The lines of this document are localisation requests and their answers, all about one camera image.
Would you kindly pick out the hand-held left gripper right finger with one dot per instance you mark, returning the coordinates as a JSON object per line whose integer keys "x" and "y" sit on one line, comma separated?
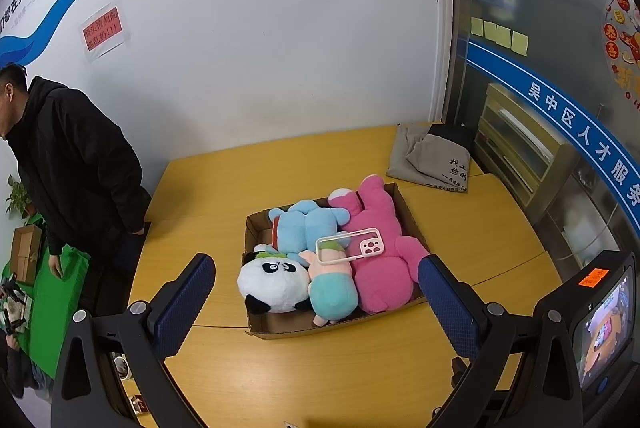
{"x": 447, "y": 308}

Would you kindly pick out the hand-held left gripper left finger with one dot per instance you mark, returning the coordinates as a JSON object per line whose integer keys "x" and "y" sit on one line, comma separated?
{"x": 185, "y": 303}

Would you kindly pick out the pink plush toy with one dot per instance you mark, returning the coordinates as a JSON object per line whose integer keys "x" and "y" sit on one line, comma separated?
{"x": 380, "y": 278}

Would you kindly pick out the brown cardboard box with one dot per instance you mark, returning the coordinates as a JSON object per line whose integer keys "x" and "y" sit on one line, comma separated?
{"x": 385, "y": 213}

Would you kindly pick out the light blue plush toy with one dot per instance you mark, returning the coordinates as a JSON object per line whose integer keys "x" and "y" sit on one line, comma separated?
{"x": 305, "y": 225}

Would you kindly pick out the yellow wooden desktop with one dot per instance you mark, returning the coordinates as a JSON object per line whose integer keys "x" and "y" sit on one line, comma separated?
{"x": 210, "y": 188}

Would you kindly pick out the panda plush toy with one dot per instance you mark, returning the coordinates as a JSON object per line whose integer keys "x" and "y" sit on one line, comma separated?
{"x": 270, "y": 285}

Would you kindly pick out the white pink phone case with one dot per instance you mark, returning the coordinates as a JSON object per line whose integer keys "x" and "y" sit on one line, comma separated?
{"x": 371, "y": 248}

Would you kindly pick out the teal and pink plush doll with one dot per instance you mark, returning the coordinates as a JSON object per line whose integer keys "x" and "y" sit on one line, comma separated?
{"x": 331, "y": 293}

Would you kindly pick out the green table cloth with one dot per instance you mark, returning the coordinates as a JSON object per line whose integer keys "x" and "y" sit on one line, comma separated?
{"x": 45, "y": 308}

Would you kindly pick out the grey tote bag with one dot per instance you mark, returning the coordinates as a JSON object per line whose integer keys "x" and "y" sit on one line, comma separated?
{"x": 430, "y": 165}

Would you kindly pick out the small open cardboard box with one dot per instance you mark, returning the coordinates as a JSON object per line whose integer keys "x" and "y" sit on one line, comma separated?
{"x": 26, "y": 253}

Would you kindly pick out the green potted plant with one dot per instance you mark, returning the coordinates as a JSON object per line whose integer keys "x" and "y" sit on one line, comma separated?
{"x": 17, "y": 195}

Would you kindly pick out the blue window band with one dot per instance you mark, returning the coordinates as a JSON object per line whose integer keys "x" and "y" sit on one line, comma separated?
{"x": 550, "y": 100}

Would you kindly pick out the yellow sticky note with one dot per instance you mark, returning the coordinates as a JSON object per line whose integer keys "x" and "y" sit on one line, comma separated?
{"x": 520, "y": 43}
{"x": 504, "y": 35}
{"x": 477, "y": 27}
{"x": 490, "y": 31}

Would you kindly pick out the red paper notice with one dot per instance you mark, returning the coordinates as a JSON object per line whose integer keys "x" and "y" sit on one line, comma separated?
{"x": 104, "y": 30}

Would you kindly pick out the festive window decals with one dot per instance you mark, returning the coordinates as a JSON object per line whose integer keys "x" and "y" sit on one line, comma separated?
{"x": 625, "y": 38}

